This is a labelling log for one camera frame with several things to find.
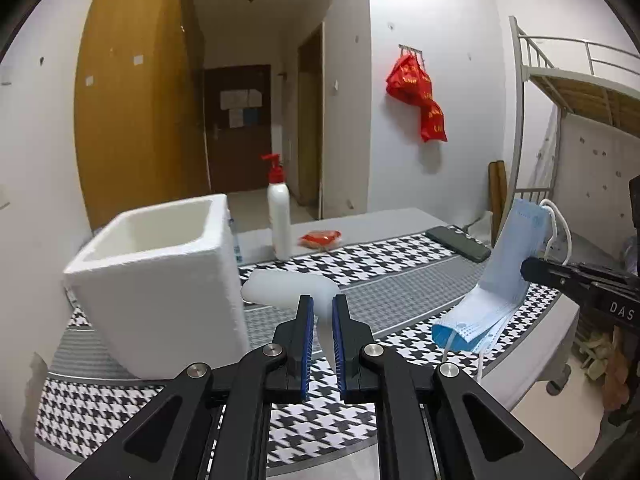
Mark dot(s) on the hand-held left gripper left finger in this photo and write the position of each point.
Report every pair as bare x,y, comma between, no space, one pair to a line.
306,340

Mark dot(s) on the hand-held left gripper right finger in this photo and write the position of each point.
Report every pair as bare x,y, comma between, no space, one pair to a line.
340,340

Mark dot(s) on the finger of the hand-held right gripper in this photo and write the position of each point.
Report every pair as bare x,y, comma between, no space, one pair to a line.
575,286
550,266

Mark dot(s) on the white foam sheet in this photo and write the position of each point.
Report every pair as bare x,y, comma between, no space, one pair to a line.
285,287

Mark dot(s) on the white foam box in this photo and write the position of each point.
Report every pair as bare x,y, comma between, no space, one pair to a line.
165,300

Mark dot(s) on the white plastic bag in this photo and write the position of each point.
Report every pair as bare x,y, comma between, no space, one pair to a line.
479,225

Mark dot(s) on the leaning wooden board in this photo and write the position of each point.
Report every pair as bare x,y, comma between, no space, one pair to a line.
497,200

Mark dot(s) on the houndstooth tablecloth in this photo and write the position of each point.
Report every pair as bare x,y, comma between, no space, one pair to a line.
400,270

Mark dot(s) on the black smartphone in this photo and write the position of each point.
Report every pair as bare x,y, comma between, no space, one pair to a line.
457,244

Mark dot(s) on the black caster wheel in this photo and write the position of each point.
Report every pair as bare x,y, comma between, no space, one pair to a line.
559,381

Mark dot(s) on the red snack packet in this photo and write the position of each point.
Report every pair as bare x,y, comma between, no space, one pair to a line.
320,240

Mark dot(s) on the blue spray bottle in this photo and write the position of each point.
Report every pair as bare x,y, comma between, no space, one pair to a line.
236,251

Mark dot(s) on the white pump bottle red cap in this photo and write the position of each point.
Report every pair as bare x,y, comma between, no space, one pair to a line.
280,220

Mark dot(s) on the grey cloth covered table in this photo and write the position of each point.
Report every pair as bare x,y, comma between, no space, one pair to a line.
380,220

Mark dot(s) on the metal bunk bed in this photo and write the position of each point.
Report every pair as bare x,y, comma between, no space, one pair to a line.
585,90

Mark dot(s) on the red plastic bag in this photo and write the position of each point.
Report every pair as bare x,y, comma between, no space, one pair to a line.
432,122
407,82

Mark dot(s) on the dark brown door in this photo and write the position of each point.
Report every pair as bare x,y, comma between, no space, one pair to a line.
250,160

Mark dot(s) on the wooden side door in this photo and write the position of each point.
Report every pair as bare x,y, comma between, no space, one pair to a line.
310,135

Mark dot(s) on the blue door notice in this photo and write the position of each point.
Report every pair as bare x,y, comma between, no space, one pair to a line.
251,117

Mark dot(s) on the white door notice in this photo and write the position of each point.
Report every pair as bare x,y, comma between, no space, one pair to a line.
254,98
236,118
234,100

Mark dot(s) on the wooden wardrobe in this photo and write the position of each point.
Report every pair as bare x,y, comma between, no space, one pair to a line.
130,110

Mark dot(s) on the metal wall hook rack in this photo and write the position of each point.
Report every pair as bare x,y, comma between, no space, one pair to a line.
410,50

